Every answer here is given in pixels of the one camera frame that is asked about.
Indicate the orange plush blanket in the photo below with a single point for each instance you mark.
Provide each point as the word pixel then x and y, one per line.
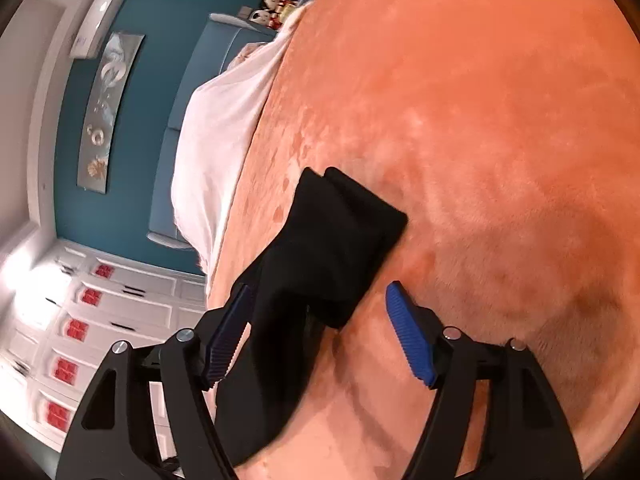
pixel 475 135

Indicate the blue padded headboard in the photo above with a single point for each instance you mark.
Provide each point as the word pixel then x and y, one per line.
pixel 225 45

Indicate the white ceramic figurine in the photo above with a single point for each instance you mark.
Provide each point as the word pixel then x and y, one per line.
pixel 258 16
pixel 272 1

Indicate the long silver wall art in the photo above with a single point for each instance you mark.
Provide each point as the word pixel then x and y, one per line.
pixel 105 110

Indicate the black pants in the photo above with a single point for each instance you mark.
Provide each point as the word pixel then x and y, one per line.
pixel 325 240

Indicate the red paper wardrobe decoration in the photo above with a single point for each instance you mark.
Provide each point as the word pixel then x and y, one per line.
pixel 65 370
pixel 103 271
pixel 90 296
pixel 77 330
pixel 56 412

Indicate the wall switch plate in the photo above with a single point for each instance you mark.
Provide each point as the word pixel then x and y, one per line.
pixel 245 12

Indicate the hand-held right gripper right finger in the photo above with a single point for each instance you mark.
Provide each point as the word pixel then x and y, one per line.
pixel 410 335

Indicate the white panelled wardrobe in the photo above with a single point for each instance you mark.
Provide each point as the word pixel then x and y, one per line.
pixel 145 310

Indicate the white bed sheet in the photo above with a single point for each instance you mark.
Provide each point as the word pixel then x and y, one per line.
pixel 220 125

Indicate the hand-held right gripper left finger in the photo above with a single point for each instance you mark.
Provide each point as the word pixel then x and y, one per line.
pixel 227 332

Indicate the red and yellow box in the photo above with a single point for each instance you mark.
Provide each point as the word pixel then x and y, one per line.
pixel 287 10

